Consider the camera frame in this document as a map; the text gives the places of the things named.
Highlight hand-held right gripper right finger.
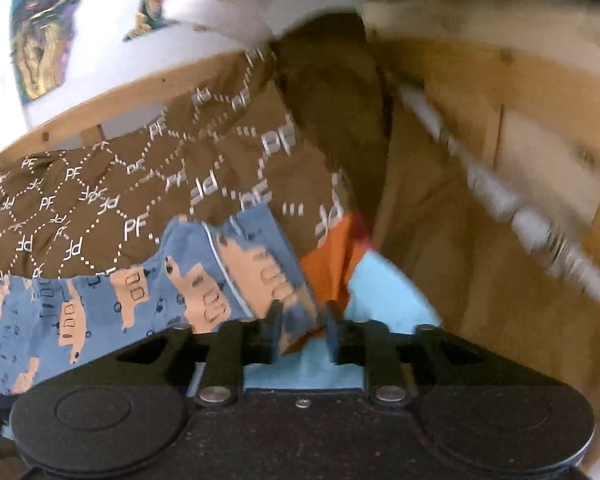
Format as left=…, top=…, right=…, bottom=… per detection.
left=325, top=301, right=485, bottom=407

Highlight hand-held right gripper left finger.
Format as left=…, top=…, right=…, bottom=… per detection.
left=115, top=301, right=284, bottom=407

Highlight blue printed pants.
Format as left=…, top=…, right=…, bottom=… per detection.
left=0, top=205, right=327, bottom=397

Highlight colourful striped bedsheet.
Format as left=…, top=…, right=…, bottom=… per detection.
left=242, top=210, right=443, bottom=391

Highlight brown patterned blanket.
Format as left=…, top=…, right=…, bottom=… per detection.
left=0, top=12, right=396, bottom=288

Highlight white cloth strip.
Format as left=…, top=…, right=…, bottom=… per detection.
left=397, top=82, right=600, bottom=313

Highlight wooden bed frame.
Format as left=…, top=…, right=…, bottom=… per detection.
left=0, top=0, right=600, bottom=466

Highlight torn landscape wall poster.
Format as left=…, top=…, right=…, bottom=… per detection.
left=122, top=0, right=182, bottom=43

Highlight swirly plants wall poster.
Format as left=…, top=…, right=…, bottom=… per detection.
left=9, top=0, right=97, bottom=107

